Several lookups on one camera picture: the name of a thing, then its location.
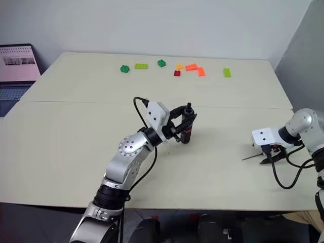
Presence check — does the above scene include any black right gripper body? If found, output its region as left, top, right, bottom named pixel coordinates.
left=261, top=144, right=288, bottom=158

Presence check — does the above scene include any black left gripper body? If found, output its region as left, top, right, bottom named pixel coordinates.
left=161, top=120, right=182, bottom=143

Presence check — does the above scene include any black red electric screwdriver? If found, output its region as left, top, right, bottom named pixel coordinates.
left=180, top=102, right=195, bottom=145

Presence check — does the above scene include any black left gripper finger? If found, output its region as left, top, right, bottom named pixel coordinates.
left=167, top=105, right=189, bottom=123
left=174, top=113, right=198, bottom=135

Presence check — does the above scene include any open laptop computer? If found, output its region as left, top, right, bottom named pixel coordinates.
left=0, top=43, right=42, bottom=117

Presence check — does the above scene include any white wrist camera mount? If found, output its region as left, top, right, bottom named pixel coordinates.
left=146, top=101, right=170, bottom=145
left=251, top=127, right=281, bottom=150

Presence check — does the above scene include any thin metal screwdriver bit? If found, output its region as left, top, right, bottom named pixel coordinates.
left=241, top=152, right=264, bottom=161

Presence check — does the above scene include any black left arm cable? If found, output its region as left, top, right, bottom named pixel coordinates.
left=117, top=96, right=159, bottom=243

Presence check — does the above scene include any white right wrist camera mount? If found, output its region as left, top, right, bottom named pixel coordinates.
left=251, top=127, right=281, bottom=150

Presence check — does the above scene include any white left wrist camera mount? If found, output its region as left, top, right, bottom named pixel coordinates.
left=146, top=101, right=170, bottom=145

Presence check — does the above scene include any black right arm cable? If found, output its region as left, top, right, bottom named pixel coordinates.
left=270, top=144, right=316, bottom=189

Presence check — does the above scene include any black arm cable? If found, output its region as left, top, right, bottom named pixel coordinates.
left=117, top=96, right=159, bottom=243
left=270, top=144, right=316, bottom=189

